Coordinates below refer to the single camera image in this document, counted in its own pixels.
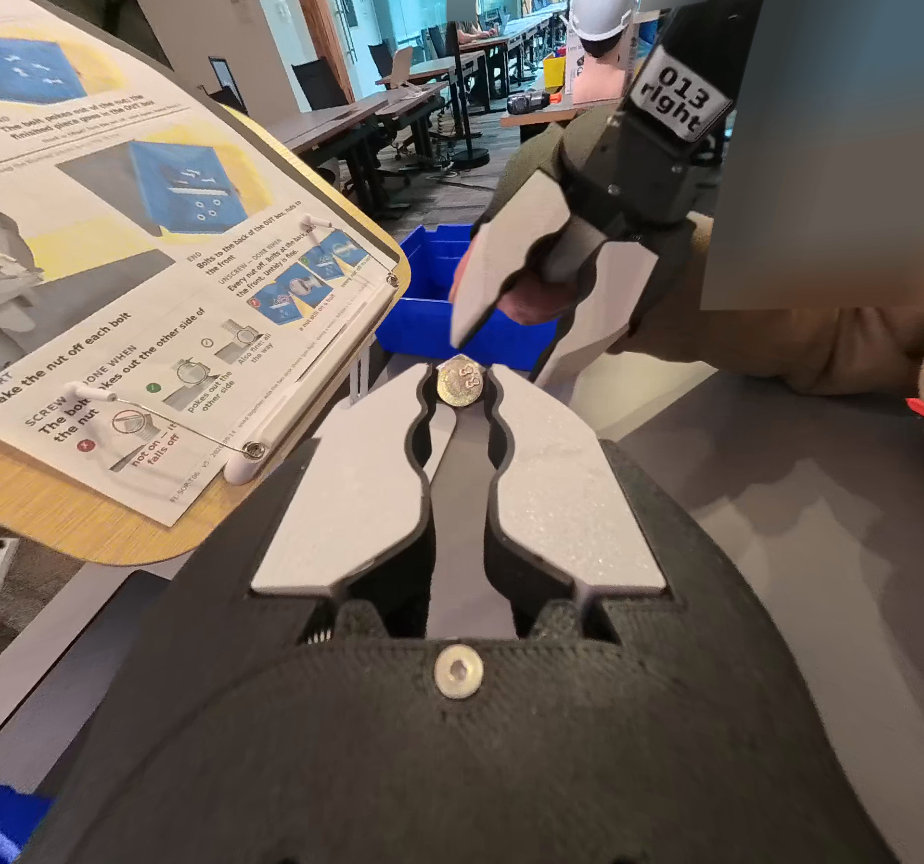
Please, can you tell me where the black floor stand pole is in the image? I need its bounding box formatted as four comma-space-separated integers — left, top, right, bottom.
451, 19, 492, 168

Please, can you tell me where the black office chair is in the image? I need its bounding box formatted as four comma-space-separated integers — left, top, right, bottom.
292, 57, 351, 110

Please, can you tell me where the person's right forearm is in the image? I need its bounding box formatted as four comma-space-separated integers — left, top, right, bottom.
473, 113, 723, 374

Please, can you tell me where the wooden support post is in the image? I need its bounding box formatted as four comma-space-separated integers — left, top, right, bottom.
280, 0, 355, 103

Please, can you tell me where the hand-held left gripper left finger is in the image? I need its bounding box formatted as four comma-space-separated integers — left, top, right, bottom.
250, 364, 436, 639

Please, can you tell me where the clear sign stand white base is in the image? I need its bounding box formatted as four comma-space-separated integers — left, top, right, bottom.
350, 340, 463, 482

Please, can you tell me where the wooden work table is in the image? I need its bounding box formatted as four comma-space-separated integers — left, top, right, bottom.
500, 95, 600, 132

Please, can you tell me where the wooden office table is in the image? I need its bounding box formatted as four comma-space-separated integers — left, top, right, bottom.
270, 48, 485, 219

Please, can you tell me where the person's right hand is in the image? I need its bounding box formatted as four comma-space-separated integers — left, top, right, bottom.
501, 268, 578, 327

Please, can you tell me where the small dark screen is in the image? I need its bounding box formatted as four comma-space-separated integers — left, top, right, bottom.
208, 55, 250, 110

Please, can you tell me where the steel hex bolt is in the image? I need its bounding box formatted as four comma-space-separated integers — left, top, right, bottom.
435, 355, 486, 409

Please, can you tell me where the long blue plastic bin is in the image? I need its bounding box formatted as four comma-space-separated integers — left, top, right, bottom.
0, 785, 55, 864
375, 225, 560, 374

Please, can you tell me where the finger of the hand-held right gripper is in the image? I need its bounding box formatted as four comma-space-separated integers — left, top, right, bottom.
448, 172, 571, 351
534, 239, 661, 392

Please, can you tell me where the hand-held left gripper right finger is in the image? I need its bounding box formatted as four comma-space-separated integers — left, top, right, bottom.
485, 366, 668, 639

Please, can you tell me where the grey desk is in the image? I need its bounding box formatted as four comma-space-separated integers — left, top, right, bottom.
0, 366, 924, 864

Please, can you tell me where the printed instruction sign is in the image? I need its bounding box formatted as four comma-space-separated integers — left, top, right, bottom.
0, 0, 401, 527

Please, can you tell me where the pink mannequin head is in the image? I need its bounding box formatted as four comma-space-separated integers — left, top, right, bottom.
574, 37, 632, 103

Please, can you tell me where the person's beige coat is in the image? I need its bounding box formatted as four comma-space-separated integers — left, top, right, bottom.
628, 308, 924, 397

